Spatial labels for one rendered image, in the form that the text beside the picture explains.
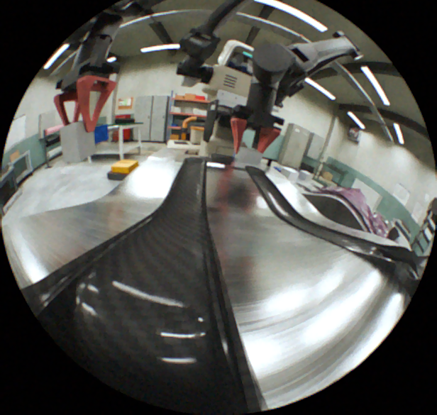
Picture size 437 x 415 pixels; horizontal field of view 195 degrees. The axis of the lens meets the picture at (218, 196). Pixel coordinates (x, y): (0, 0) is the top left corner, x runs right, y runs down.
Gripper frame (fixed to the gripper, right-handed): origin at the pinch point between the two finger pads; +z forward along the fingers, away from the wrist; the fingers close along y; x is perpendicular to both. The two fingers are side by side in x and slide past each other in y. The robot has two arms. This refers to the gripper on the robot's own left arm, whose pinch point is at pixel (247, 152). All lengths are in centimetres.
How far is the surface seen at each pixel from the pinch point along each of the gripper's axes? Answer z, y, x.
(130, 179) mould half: 2.6, -18.0, -15.0
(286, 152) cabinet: 23, 331, 464
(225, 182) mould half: 2.4, -6.3, -13.1
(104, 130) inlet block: -2.8, -26.8, -9.1
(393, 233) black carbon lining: 0.8, 36.7, -27.0
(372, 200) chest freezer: 30, 639, 150
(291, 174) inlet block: 3.5, 16.1, 2.8
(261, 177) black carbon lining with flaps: 2.6, 1.0, -8.2
